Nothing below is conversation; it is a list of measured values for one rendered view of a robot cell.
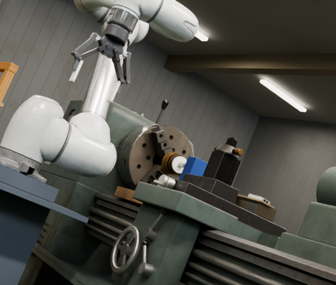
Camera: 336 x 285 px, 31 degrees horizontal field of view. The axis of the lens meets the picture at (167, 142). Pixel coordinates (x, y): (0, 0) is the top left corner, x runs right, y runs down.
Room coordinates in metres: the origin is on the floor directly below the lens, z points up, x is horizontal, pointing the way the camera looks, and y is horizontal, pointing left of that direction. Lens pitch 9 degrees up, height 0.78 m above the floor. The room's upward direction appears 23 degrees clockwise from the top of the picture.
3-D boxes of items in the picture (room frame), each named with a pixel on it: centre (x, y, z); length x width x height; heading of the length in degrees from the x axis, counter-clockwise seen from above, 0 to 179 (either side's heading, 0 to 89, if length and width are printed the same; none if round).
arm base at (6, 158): (2.06, 0.44, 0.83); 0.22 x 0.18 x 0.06; 35
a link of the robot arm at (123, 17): (1.78, 0.27, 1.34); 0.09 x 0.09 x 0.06
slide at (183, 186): (2.02, -0.26, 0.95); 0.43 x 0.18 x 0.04; 117
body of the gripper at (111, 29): (1.78, 0.27, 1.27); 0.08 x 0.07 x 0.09; 119
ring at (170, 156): (2.46, -0.06, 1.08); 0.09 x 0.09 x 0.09; 27
